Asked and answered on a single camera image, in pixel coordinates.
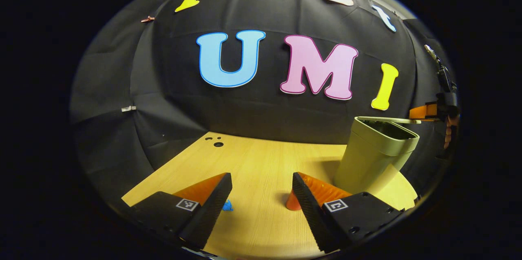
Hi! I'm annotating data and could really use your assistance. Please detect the pale green desktop garbage bin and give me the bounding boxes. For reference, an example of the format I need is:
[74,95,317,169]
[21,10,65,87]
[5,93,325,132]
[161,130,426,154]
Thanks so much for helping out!
[334,116,421,196]

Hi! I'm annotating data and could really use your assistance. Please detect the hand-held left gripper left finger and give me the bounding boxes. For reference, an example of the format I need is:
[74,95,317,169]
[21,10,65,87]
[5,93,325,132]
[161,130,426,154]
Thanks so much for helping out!
[122,172,233,251]

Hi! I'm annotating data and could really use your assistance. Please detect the wooden desktop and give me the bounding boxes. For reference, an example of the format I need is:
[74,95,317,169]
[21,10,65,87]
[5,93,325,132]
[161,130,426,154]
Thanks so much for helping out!
[122,132,419,259]

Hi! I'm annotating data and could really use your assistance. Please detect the black backdrop cloth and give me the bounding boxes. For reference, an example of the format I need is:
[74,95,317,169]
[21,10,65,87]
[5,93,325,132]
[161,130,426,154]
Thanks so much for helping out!
[69,0,458,212]

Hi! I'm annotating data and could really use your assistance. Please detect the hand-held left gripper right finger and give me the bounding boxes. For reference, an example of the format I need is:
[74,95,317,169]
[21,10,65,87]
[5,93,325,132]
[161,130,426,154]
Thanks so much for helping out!
[292,172,406,253]

